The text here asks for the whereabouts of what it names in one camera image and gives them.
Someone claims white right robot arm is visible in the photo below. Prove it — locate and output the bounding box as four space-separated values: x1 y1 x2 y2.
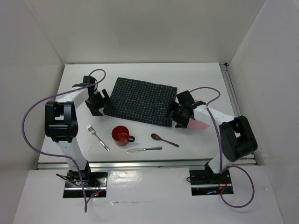
166 101 258 183

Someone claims aluminium front rail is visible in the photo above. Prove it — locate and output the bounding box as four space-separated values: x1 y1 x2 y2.
36 154 257 170

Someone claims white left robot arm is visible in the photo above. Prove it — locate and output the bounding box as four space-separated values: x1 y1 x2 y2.
45 87 112 186

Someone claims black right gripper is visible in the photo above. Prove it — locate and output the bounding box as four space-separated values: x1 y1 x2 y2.
163 100 190 128

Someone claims silver fork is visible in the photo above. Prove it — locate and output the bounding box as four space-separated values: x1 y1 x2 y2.
86 125 110 151

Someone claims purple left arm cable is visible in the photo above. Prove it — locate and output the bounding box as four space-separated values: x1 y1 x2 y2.
21 69 107 213

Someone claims aluminium rail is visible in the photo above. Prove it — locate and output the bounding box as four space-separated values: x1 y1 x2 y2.
36 154 257 170
219 63 242 117

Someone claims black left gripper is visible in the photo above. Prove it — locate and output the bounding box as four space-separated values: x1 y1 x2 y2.
85 89 113 116

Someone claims brown wooden spoon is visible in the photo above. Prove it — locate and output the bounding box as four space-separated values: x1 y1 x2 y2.
151 133 179 147

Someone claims red enamel mug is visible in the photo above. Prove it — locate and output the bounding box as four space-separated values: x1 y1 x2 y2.
112 126 135 147

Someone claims pink plastic plate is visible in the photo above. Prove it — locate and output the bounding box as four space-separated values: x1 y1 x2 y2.
186 99 210 130

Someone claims aluminium right side rail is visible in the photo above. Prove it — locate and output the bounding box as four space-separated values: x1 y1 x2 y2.
219 63 242 117

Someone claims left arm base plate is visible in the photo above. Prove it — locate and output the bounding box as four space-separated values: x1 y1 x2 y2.
56 171 108 198

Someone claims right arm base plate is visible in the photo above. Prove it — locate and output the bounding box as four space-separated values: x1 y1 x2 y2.
186 170 234 196

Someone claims silver table knife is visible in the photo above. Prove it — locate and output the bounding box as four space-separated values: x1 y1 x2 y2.
126 147 163 153

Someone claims dark checked cloth placemat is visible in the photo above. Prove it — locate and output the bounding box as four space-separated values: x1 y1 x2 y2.
103 77 178 127

